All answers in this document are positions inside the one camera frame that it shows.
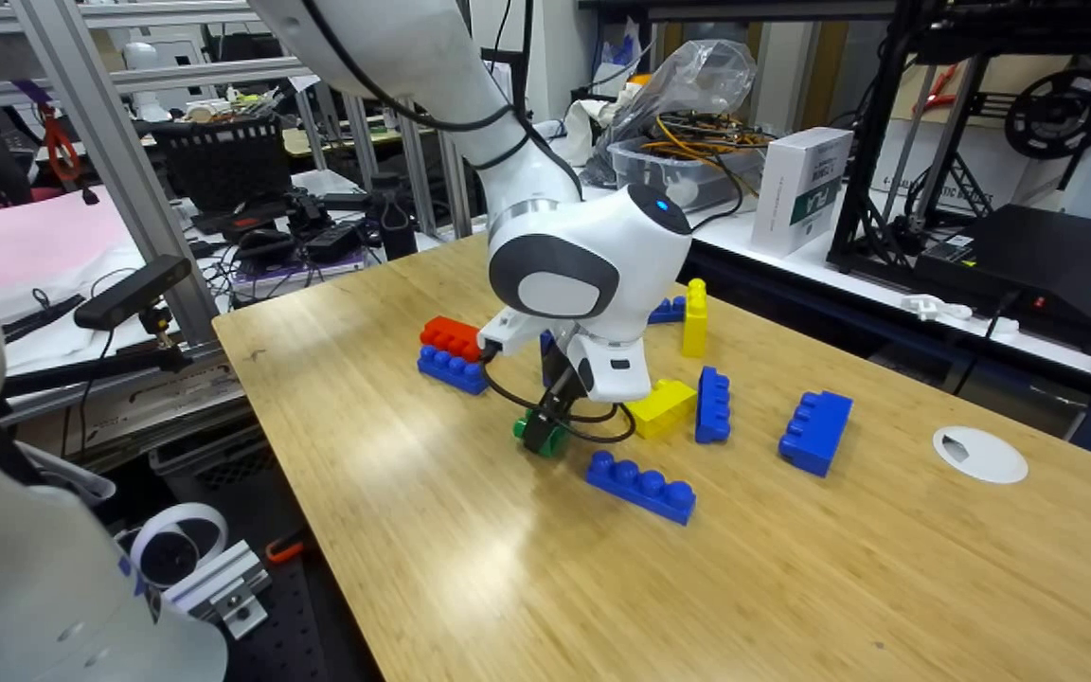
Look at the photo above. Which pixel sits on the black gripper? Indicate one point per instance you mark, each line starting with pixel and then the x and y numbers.
pixel 565 369

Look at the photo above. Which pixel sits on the green two-stud toy block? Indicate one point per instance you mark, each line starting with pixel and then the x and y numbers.
pixel 548 442

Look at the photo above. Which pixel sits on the yellow wide toy block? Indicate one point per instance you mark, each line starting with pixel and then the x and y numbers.
pixel 666 412

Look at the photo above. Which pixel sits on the blue square four-stud block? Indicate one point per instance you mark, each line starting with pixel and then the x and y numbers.
pixel 550 347

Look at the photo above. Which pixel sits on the red four-stud toy block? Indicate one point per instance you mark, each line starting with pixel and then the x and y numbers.
pixel 447 336

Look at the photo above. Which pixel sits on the yellow narrow toy block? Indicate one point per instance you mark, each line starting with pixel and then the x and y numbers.
pixel 696 323

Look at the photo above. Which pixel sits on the blue wide eight-stud block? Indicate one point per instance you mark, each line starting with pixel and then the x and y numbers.
pixel 816 435

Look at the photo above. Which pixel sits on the clear plastic storage bin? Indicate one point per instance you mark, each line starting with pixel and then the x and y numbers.
pixel 683 176

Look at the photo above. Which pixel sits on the orange clamp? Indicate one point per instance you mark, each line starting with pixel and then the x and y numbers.
pixel 283 551

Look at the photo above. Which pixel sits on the white side bench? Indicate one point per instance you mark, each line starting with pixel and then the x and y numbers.
pixel 850 283

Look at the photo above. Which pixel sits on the white cardboard box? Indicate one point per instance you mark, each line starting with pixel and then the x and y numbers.
pixel 800 187

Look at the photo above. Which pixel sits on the clear plastic bag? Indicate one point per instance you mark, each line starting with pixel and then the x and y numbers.
pixel 692 82

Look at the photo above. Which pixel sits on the aluminium extrusion bar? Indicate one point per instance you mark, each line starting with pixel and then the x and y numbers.
pixel 221 582

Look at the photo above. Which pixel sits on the white tape roll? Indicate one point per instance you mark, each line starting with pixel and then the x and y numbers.
pixel 178 526

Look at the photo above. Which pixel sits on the white crumpled paper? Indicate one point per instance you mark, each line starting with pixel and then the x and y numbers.
pixel 937 307

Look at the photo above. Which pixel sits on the black plastic crate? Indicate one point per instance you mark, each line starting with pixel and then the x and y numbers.
pixel 219 159

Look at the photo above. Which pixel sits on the white round table grommet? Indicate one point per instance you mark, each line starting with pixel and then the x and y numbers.
pixel 979 456

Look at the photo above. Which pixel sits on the black desktop printer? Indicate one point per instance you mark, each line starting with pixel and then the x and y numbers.
pixel 1063 270

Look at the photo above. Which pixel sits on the pink board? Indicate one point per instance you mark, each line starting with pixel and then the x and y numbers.
pixel 38 248

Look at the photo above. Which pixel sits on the black filament spool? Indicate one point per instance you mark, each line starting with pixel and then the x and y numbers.
pixel 1063 111

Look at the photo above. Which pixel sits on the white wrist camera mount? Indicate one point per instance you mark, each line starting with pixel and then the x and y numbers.
pixel 624 371

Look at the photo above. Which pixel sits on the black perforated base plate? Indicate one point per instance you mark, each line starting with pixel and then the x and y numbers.
pixel 303 629

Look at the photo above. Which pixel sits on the aluminium angle bracket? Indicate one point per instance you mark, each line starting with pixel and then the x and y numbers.
pixel 244 616

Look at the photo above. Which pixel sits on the black metal rack frame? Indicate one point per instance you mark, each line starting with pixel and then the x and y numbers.
pixel 882 125

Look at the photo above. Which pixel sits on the black bar camera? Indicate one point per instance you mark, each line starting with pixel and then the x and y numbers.
pixel 132 292

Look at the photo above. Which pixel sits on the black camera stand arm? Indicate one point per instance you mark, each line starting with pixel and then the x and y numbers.
pixel 92 369

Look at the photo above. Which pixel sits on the aluminium frame post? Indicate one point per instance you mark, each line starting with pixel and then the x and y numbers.
pixel 116 153

